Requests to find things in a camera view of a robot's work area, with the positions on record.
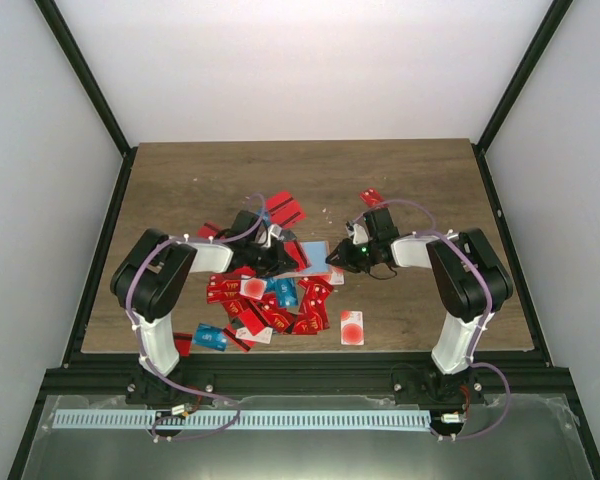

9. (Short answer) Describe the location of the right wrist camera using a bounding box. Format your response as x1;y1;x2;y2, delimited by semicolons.
346;222;369;245

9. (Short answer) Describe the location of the blue card in pile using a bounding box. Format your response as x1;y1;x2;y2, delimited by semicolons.
274;278;299;308

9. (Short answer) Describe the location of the black frame post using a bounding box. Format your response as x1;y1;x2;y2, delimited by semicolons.
34;0;132;157
473;0;573;155

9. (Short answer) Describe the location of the black frame post left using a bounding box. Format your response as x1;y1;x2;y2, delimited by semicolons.
34;0;132;157

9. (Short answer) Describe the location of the white card red circle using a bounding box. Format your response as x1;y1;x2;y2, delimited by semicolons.
340;311;364;346

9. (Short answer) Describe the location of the white red card on table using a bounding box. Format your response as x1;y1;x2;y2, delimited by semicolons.
328;267;345;286

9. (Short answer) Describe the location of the red card near edge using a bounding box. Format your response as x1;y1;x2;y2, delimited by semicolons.
173;332;193;357

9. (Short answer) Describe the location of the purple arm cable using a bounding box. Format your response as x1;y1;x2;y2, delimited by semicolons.
128;193;267;442
359;198;512;441

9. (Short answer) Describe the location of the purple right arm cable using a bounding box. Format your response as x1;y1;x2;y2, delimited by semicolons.
359;198;512;441

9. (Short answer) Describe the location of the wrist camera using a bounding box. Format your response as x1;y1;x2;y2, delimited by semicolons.
259;224;282;249
346;222;369;245

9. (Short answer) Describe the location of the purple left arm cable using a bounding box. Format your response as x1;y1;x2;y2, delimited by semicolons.
128;193;267;442

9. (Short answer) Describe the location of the white card red dot left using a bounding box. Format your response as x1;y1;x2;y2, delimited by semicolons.
239;278;267;300

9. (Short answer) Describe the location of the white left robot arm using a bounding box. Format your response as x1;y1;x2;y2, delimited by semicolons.
110;210;300;404

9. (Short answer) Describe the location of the light blue slotted cable duct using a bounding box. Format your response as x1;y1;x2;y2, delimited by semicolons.
52;409;431;432

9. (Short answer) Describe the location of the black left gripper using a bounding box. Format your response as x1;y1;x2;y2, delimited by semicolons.
245;240;299;280

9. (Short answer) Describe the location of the black frame post right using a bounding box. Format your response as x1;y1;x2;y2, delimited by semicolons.
473;0;573;155

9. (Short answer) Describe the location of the red striped card left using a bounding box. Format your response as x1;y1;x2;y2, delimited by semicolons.
197;222;222;239

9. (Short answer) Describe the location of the blue card near edge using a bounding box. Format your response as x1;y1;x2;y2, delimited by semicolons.
192;323;228;352

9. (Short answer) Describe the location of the pink card holder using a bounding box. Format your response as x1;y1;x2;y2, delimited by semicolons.
279;241;331;278

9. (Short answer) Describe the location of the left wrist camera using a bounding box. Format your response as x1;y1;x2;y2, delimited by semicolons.
259;224;282;249

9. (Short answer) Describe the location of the small red card far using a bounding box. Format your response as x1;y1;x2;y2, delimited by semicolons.
359;188;384;208

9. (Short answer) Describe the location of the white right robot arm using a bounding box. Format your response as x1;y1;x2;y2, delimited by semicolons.
326;201;514;403

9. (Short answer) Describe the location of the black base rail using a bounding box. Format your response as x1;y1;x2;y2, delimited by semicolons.
40;351;575;406

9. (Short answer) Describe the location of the red VIP card front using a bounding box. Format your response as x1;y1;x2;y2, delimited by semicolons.
284;240;310;272

